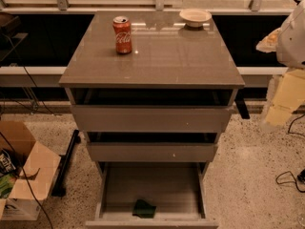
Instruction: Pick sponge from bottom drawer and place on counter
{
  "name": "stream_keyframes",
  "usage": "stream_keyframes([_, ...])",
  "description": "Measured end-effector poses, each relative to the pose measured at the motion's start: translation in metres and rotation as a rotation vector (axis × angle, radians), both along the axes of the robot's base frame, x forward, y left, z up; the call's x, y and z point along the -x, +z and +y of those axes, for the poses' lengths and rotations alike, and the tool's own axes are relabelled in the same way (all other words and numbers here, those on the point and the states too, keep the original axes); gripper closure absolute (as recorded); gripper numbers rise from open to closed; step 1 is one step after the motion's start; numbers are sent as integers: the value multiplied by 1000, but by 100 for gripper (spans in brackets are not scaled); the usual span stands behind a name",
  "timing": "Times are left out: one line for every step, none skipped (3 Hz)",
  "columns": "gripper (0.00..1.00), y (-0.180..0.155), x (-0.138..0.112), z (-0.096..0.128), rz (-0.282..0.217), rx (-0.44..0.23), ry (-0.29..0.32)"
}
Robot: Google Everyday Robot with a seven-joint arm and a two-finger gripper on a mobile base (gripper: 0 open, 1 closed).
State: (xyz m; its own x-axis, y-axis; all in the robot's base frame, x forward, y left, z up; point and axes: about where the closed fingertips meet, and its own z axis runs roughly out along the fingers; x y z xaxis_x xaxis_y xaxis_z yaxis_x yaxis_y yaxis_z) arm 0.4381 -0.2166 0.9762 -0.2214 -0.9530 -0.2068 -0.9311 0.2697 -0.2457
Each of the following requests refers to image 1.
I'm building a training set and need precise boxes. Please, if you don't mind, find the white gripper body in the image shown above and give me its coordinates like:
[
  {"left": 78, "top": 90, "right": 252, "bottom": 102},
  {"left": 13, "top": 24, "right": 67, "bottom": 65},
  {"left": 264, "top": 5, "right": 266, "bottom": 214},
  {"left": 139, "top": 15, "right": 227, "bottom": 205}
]
[{"left": 260, "top": 69, "right": 305, "bottom": 132}]

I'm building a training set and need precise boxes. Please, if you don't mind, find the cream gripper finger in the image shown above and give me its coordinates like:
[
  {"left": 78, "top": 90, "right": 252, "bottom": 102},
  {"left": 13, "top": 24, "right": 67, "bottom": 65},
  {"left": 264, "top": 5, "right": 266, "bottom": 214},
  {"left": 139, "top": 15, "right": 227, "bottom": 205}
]
[{"left": 255, "top": 28, "right": 281, "bottom": 53}]

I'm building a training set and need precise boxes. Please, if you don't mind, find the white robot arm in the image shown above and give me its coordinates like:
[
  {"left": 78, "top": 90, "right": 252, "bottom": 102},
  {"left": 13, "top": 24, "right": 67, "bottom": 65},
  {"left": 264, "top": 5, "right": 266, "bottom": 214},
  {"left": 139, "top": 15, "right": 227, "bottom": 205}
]
[{"left": 256, "top": 0, "right": 305, "bottom": 131}]

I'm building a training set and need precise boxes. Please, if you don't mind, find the grey drawer cabinet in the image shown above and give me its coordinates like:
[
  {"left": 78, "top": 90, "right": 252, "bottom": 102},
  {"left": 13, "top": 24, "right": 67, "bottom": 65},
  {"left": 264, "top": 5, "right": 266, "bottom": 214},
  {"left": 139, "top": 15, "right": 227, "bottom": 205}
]
[{"left": 58, "top": 10, "right": 246, "bottom": 229}]

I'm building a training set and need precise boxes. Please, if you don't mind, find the bottom open grey drawer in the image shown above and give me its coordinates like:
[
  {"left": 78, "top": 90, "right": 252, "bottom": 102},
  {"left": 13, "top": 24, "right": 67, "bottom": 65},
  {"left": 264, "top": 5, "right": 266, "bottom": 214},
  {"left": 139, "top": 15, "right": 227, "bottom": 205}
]
[{"left": 86, "top": 162, "right": 218, "bottom": 229}]

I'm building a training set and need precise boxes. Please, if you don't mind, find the top grey drawer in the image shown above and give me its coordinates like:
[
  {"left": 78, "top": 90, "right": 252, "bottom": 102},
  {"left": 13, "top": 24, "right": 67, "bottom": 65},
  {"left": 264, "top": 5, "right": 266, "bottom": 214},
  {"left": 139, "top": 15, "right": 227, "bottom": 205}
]
[{"left": 65, "top": 87, "right": 238, "bottom": 134}]

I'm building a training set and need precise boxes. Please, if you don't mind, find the middle grey drawer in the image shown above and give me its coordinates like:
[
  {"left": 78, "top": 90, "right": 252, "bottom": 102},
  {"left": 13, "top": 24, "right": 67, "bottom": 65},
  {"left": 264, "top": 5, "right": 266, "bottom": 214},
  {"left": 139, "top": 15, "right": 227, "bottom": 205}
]
[{"left": 87, "top": 132, "right": 220, "bottom": 162}]

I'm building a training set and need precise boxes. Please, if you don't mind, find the white ceramic bowl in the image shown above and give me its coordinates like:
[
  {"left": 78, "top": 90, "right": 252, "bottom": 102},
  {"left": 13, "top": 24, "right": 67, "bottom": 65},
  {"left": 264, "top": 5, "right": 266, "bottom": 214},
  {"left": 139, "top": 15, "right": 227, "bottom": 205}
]
[{"left": 179, "top": 9, "right": 212, "bottom": 28}]

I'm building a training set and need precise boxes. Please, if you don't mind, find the red Coca-Cola can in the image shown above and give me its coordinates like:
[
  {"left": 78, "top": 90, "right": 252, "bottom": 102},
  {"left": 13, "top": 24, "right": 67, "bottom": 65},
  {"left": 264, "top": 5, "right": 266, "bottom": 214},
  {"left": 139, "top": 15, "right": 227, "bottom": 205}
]
[{"left": 112, "top": 16, "right": 132, "bottom": 54}]

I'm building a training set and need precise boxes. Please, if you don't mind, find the black floor bar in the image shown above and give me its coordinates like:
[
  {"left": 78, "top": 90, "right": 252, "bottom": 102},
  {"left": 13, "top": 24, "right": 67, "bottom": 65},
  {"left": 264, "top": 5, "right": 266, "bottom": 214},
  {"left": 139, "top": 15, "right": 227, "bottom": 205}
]
[{"left": 51, "top": 130, "right": 81, "bottom": 197}]

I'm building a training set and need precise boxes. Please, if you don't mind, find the open cardboard box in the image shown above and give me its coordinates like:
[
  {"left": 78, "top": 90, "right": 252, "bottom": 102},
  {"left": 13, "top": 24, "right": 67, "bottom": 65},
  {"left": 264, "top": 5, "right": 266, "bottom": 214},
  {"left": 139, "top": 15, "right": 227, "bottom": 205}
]
[{"left": 0, "top": 121, "right": 60, "bottom": 221}]

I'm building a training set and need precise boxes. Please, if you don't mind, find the black snack bag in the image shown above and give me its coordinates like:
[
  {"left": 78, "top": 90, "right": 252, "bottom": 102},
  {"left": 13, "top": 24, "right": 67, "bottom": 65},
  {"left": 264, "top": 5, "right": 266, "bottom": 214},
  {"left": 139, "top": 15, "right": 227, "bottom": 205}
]
[{"left": 0, "top": 150, "right": 16, "bottom": 177}]

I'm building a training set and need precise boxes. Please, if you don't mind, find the green snack bag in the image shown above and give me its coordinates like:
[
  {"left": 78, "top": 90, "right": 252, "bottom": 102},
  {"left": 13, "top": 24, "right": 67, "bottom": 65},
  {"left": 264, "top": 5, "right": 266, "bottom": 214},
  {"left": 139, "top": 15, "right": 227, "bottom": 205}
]
[{"left": 0, "top": 174, "right": 18, "bottom": 198}]

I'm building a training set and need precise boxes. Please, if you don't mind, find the black cable right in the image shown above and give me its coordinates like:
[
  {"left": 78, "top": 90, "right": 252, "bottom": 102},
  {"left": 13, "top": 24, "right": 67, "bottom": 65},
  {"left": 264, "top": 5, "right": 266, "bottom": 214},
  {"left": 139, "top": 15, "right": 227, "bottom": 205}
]
[{"left": 274, "top": 113, "right": 305, "bottom": 194}]

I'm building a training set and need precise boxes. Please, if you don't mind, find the black cable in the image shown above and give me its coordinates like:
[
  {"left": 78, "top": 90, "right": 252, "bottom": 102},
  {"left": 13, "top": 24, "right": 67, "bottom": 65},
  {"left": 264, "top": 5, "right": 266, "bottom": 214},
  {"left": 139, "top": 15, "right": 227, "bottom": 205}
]
[
  {"left": 274, "top": 113, "right": 305, "bottom": 194},
  {"left": 0, "top": 35, "right": 61, "bottom": 229}
]

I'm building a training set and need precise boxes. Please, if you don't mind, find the black cable left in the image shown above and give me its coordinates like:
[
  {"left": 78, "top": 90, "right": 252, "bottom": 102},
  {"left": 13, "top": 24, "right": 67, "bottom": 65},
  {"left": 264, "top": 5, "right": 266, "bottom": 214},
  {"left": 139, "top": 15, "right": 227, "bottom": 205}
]
[{"left": 0, "top": 35, "right": 61, "bottom": 229}]

